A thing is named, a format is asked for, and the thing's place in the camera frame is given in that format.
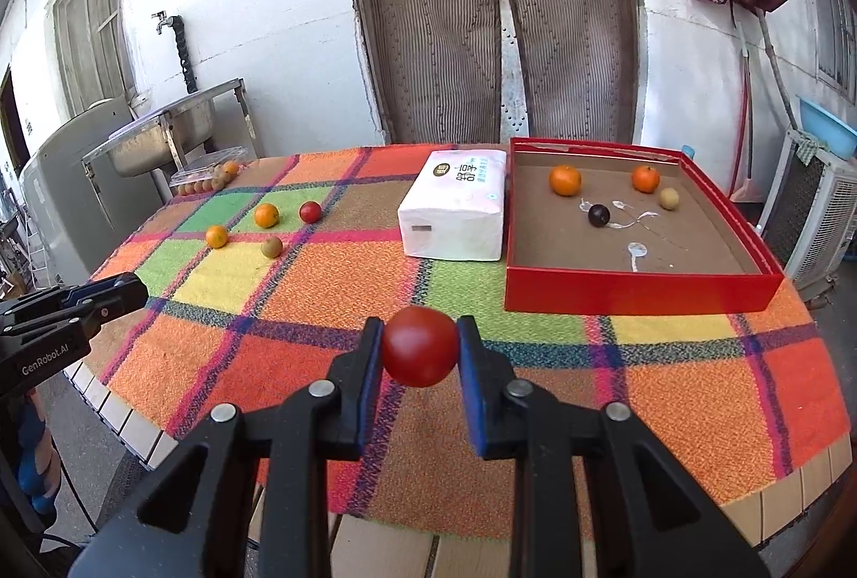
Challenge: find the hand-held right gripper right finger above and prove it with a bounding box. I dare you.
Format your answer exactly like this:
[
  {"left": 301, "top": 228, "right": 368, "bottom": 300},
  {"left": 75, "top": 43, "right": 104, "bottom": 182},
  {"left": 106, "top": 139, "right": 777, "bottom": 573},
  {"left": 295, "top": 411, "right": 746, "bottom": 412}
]
[{"left": 456, "top": 316, "right": 771, "bottom": 578}]

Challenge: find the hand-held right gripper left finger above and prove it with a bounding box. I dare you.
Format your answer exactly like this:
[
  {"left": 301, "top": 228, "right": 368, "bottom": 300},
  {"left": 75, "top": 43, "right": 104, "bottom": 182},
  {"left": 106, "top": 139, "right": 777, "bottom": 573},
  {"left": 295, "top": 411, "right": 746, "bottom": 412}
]
[{"left": 67, "top": 317, "right": 387, "bottom": 578}]

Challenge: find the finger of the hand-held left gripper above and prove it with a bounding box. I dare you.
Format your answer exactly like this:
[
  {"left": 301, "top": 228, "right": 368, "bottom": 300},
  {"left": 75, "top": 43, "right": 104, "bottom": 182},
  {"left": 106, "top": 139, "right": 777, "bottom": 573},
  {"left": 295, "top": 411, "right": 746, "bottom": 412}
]
[
  {"left": 0, "top": 292, "right": 146, "bottom": 346},
  {"left": 0, "top": 273, "right": 147, "bottom": 326}
]

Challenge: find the large red tomato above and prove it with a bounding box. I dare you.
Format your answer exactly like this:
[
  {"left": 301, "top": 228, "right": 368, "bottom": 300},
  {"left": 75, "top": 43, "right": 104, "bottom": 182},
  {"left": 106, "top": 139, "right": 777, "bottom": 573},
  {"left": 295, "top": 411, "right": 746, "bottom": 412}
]
[{"left": 381, "top": 305, "right": 461, "bottom": 388}]

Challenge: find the red cardboard box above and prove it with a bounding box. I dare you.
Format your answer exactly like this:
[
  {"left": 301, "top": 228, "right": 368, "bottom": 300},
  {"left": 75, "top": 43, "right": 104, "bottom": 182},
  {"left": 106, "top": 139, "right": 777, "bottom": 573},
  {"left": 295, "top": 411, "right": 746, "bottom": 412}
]
[{"left": 503, "top": 136, "right": 786, "bottom": 314}]

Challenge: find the large orange mandarin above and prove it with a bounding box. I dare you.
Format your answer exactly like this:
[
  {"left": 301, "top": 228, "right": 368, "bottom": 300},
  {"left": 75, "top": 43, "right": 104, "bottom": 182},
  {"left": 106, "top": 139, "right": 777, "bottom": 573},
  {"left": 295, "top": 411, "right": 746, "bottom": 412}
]
[{"left": 549, "top": 164, "right": 582, "bottom": 197}]

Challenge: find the row of small brown fruits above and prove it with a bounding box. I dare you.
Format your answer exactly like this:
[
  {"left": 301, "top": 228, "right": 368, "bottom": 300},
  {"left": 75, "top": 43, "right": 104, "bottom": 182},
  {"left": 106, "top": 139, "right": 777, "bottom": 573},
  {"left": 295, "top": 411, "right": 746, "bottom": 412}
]
[{"left": 175, "top": 176, "right": 227, "bottom": 196}]

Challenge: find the colourful plaid blanket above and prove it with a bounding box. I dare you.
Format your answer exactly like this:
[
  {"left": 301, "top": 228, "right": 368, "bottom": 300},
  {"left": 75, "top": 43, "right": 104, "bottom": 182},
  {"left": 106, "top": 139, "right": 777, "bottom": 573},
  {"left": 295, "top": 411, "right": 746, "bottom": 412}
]
[{"left": 63, "top": 146, "right": 841, "bottom": 542}]

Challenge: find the grey washing machine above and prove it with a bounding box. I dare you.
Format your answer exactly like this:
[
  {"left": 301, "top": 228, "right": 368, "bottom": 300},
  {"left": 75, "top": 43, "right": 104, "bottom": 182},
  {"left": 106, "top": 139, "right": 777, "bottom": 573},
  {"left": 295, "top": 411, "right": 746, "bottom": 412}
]
[{"left": 19, "top": 99, "right": 168, "bottom": 291}]

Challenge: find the clear plastic fruit container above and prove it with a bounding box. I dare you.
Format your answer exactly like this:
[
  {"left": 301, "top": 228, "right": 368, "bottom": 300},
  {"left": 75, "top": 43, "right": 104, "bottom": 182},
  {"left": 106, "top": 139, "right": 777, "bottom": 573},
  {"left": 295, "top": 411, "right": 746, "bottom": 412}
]
[{"left": 169, "top": 146, "right": 250, "bottom": 197}]

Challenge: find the metal sink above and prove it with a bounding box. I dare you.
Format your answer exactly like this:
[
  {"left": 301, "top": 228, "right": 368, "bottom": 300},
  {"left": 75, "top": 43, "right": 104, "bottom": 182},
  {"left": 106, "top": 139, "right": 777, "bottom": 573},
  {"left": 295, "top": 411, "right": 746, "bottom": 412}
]
[{"left": 81, "top": 78, "right": 259, "bottom": 204}]

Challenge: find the white tissue pack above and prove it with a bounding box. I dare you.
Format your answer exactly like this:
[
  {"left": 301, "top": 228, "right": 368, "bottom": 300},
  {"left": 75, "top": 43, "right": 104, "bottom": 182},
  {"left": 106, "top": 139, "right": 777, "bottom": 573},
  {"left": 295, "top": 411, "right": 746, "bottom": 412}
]
[{"left": 397, "top": 149, "right": 508, "bottom": 261}]

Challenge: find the barred window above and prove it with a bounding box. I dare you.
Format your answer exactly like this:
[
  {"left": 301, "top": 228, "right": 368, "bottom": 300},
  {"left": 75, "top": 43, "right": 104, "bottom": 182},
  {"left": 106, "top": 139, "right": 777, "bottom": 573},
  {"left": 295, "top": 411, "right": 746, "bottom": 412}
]
[{"left": 50, "top": 0, "right": 138, "bottom": 114}]

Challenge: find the ribbed metal door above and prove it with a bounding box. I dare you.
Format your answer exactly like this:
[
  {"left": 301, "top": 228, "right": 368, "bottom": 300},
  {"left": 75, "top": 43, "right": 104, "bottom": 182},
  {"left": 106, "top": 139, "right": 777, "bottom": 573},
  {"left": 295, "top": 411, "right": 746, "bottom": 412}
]
[{"left": 335, "top": 0, "right": 647, "bottom": 147}]

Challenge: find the white air conditioner unit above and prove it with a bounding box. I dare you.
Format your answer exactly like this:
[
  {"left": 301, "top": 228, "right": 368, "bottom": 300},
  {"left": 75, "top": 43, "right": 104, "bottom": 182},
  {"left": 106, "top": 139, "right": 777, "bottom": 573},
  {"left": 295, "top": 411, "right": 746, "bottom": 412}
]
[{"left": 760, "top": 129, "right": 857, "bottom": 291}]

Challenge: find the checked cloth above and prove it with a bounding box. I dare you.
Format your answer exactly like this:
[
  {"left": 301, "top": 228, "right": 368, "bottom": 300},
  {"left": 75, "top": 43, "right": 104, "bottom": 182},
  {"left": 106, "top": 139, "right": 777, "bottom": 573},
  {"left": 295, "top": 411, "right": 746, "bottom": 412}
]
[{"left": 793, "top": 134, "right": 828, "bottom": 167}]

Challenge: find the blue plastic basin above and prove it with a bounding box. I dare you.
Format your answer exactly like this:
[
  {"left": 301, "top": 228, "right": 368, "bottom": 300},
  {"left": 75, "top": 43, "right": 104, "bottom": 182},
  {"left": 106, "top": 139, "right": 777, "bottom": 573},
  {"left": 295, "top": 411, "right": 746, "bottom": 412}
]
[{"left": 796, "top": 96, "right": 857, "bottom": 160}]

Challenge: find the wooden branch stick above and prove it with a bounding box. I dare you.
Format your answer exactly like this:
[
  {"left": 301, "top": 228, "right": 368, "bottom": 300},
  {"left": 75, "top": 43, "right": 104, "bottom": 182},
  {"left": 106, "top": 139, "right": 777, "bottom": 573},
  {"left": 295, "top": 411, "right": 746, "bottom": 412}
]
[{"left": 703, "top": 0, "right": 805, "bottom": 130}]

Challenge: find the white framed window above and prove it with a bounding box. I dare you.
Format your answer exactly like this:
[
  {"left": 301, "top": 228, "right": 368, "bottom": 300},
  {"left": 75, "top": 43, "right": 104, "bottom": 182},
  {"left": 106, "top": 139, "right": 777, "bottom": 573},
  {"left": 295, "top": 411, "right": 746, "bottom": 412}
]
[{"left": 803, "top": 0, "right": 857, "bottom": 103}]

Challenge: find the black corrugated hose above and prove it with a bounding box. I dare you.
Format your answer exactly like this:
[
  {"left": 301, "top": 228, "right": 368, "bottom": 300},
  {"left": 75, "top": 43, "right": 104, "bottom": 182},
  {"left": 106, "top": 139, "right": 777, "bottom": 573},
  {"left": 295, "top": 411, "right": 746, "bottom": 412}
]
[{"left": 170, "top": 16, "right": 198, "bottom": 93}]

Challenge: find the red handled broom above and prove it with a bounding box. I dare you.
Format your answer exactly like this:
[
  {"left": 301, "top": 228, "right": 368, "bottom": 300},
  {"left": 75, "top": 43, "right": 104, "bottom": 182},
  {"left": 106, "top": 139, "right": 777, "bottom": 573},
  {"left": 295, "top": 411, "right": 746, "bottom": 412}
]
[{"left": 733, "top": 25, "right": 762, "bottom": 199}]

